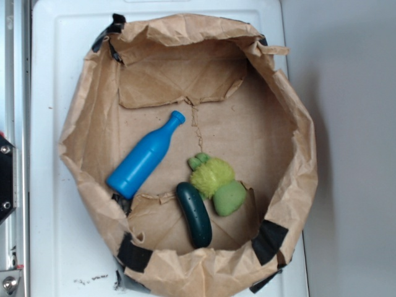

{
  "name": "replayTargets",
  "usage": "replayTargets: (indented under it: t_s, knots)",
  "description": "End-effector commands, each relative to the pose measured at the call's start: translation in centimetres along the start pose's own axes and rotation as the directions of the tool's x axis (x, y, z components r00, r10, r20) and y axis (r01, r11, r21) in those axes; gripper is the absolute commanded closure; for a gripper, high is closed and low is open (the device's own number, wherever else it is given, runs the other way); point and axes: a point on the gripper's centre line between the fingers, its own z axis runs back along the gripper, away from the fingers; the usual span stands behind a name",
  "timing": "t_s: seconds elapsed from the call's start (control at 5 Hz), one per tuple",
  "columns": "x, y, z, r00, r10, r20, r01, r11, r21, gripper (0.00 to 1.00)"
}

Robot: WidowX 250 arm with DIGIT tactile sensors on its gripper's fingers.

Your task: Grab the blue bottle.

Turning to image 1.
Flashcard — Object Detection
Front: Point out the blue plastic bottle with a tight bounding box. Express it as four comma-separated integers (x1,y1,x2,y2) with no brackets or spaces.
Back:
106,111,185,200

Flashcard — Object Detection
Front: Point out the green plush toy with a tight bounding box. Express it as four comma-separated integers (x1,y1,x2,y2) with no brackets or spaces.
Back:
187,152,246,217

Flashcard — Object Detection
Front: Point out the brown paper bag bin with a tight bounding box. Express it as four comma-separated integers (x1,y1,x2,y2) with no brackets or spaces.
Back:
59,14,317,296

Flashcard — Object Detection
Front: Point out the dark green toy cucumber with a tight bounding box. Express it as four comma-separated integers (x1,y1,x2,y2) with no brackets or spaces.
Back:
176,182,212,248

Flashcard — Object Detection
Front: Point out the white plastic tray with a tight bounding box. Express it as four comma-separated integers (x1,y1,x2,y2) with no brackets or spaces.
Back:
28,0,310,297

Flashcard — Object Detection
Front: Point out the black metal bracket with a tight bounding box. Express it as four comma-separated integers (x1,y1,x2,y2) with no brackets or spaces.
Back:
0,132,16,224

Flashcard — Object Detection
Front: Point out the silver metal rail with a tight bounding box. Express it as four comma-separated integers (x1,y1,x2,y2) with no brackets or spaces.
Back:
1,1,31,296

